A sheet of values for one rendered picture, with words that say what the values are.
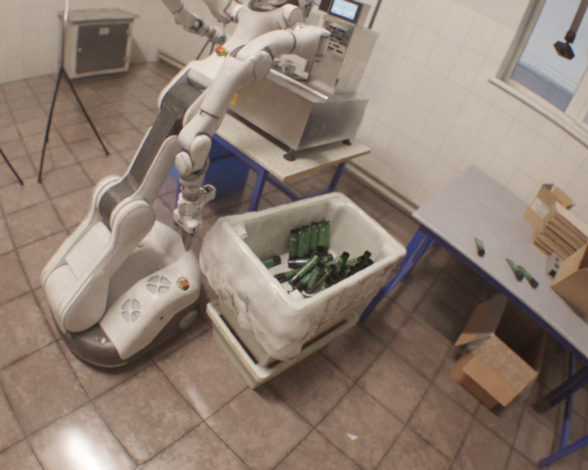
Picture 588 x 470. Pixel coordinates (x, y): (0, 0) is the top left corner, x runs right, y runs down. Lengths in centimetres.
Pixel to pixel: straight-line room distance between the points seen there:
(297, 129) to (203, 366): 110
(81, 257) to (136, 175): 37
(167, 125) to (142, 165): 17
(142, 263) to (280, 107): 88
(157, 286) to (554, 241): 196
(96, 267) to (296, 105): 98
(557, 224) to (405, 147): 152
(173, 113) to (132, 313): 74
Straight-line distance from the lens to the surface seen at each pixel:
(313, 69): 167
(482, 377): 197
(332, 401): 167
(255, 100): 162
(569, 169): 282
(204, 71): 123
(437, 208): 170
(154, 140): 122
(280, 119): 152
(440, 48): 291
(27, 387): 164
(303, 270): 134
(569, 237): 208
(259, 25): 126
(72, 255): 138
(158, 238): 160
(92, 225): 137
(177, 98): 120
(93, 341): 143
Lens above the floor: 142
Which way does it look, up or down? 38 degrees down
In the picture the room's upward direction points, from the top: 21 degrees clockwise
